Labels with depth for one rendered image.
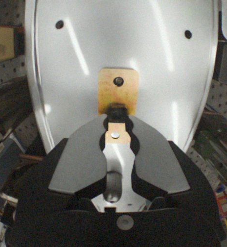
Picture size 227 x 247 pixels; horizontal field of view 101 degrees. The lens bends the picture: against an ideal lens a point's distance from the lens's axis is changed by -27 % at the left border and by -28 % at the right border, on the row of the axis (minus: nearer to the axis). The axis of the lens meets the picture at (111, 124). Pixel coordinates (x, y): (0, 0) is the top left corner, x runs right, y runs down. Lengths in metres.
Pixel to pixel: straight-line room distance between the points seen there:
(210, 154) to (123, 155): 0.13
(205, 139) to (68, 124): 0.20
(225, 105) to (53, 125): 0.68
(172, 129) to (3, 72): 0.62
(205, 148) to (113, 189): 0.15
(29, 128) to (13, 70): 0.27
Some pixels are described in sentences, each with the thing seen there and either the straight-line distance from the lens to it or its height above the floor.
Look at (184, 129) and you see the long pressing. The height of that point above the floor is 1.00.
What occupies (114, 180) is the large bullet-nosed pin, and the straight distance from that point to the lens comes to 0.20.
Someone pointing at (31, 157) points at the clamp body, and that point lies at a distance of 0.32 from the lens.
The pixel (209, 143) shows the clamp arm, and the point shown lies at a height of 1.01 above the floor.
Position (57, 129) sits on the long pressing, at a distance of 0.17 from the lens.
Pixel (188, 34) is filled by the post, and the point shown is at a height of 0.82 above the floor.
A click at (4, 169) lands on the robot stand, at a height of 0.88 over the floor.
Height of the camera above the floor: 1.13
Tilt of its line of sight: 59 degrees down
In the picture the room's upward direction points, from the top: 179 degrees counter-clockwise
